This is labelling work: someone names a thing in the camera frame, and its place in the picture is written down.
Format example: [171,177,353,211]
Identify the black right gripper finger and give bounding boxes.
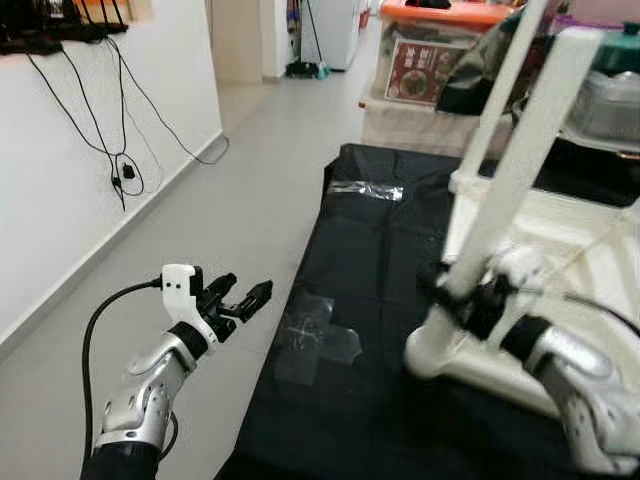
[418,262,467,322]

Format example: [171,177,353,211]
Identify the white plastic children table top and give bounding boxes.
[405,170,640,416]

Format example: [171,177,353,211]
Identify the clear adhesive tape strip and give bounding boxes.
[328,180,405,202]

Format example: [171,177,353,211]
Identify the beige patterned storage box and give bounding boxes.
[360,100,482,157]

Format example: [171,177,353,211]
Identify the black bag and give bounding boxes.
[437,10,532,117]

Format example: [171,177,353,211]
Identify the clear storage box orange lid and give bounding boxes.
[375,0,517,109]

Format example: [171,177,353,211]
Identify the green mop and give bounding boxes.
[285,0,334,80]

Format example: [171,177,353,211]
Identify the clear plastic container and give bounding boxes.
[565,70,640,152]

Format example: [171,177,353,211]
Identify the white appliance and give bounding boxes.
[300,0,364,71]

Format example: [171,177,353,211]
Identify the dark green pot lid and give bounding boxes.
[590,30,640,77]

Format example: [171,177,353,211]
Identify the black router with antennas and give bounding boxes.
[0,0,132,57]

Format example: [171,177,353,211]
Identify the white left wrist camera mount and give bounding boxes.
[160,263,212,337]

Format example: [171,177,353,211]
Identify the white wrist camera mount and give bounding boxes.
[490,245,547,302]
[160,263,212,337]

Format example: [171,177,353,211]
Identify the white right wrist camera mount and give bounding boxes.
[490,245,547,302]

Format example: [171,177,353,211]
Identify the black power adapter cable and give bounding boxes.
[25,50,147,212]

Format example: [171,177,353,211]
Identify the thin black wall cable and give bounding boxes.
[105,35,232,167]

